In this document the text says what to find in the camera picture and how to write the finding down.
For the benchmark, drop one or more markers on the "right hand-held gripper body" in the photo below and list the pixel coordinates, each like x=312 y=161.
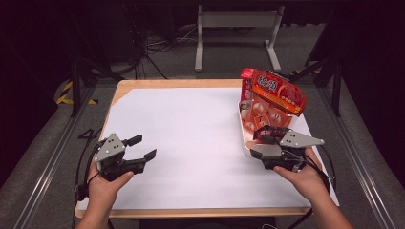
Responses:
x=299 y=140

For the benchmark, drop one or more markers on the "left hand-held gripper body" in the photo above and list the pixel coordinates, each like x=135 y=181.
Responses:
x=110 y=152

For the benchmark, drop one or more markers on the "small black red packet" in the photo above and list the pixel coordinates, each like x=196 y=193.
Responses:
x=270 y=130

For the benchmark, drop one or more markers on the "white plastic container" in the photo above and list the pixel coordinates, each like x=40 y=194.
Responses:
x=246 y=147

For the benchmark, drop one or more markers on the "orange noodle packet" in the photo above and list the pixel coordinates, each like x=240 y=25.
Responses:
x=273 y=98

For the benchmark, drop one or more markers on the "person's left hand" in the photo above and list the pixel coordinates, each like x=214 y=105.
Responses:
x=105 y=187

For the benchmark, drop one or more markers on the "person's right hand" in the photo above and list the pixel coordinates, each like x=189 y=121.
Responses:
x=305 y=183

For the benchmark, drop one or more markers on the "black metal stand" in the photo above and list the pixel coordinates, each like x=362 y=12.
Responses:
x=336 y=86
x=75 y=82

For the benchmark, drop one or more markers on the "wooden table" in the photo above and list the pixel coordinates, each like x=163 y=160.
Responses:
x=178 y=83

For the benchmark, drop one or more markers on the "yellow black floor tape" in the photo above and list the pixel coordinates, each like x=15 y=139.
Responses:
x=65 y=93

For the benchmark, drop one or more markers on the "person's dark clothing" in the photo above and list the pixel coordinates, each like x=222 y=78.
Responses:
x=207 y=223

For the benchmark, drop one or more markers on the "white metal stand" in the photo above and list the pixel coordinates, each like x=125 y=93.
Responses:
x=237 y=19

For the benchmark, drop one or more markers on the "aluminium floor rail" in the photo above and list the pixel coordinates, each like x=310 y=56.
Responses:
x=359 y=159
x=47 y=171

